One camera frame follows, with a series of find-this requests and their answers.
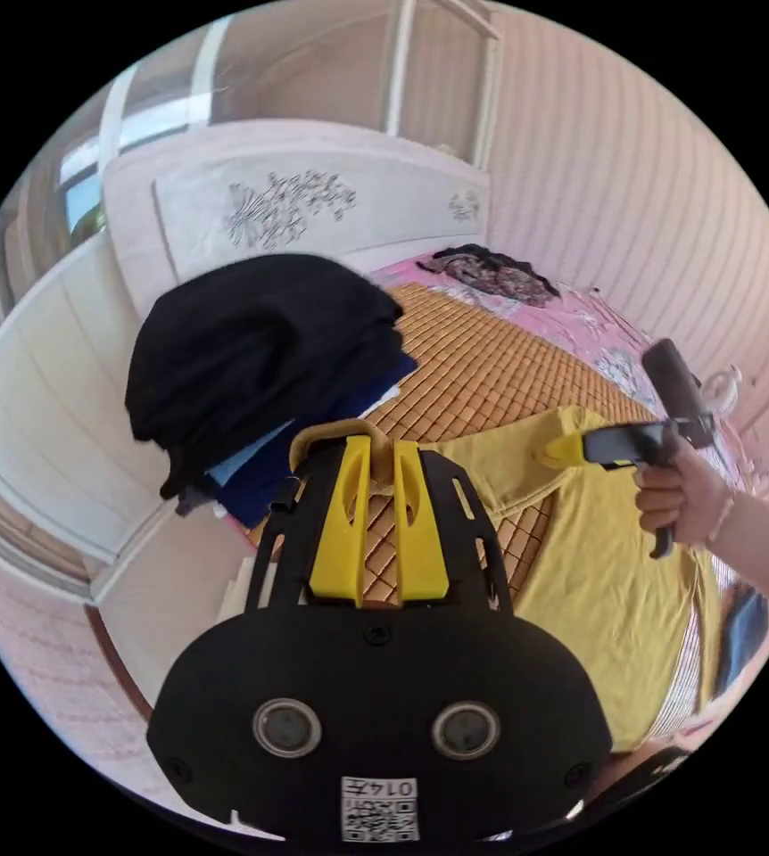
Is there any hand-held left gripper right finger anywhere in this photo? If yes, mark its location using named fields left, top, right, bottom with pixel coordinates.
left=393, top=441, right=453, bottom=604

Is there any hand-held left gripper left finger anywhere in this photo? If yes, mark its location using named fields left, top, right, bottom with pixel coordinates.
left=310, top=435, right=373, bottom=608

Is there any yellow long sleeve shirt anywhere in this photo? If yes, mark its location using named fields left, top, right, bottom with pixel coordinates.
left=288, top=406, right=728, bottom=755

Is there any person's right hand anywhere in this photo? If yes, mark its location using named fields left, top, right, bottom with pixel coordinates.
left=633, top=440, right=738, bottom=548

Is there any bed with woven mat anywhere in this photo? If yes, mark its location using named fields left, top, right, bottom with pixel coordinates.
left=87, top=119, right=769, bottom=750

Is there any dark patterned garment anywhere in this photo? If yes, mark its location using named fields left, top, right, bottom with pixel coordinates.
left=416, top=243, right=561, bottom=309

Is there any pile of clothes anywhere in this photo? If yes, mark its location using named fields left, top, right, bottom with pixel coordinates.
left=123, top=252, right=420, bottom=531

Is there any window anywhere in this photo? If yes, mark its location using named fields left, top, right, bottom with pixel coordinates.
left=56, top=16, right=232, bottom=239

